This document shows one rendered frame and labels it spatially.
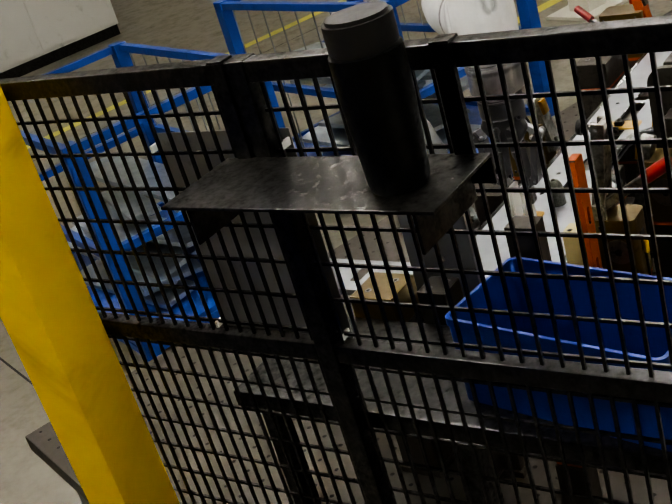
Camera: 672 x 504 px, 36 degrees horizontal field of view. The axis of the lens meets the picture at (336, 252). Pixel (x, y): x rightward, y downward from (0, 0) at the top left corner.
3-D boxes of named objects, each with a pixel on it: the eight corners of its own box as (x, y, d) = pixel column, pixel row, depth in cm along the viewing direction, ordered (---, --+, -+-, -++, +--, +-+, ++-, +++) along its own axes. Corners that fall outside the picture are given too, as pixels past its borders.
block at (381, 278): (423, 442, 188) (373, 270, 173) (462, 449, 184) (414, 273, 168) (402, 471, 183) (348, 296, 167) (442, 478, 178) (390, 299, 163)
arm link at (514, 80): (478, 51, 174) (485, 84, 176) (454, 71, 168) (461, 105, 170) (528, 46, 169) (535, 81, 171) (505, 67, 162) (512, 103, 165)
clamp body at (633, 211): (634, 376, 189) (604, 202, 174) (689, 382, 184) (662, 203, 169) (622, 398, 185) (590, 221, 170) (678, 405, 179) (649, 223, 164)
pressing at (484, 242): (667, 18, 271) (666, 12, 270) (758, 9, 258) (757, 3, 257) (418, 300, 175) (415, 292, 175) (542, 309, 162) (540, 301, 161)
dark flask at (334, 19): (387, 167, 111) (343, 3, 103) (449, 166, 107) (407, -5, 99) (351, 200, 106) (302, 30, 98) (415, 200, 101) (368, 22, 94)
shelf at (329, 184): (250, 189, 132) (205, 57, 124) (509, 190, 111) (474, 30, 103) (175, 248, 121) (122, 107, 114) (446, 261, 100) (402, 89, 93)
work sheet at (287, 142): (227, 328, 151) (154, 132, 138) (356, 342, 137) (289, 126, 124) (219, 336, 149) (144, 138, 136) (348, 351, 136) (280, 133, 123)
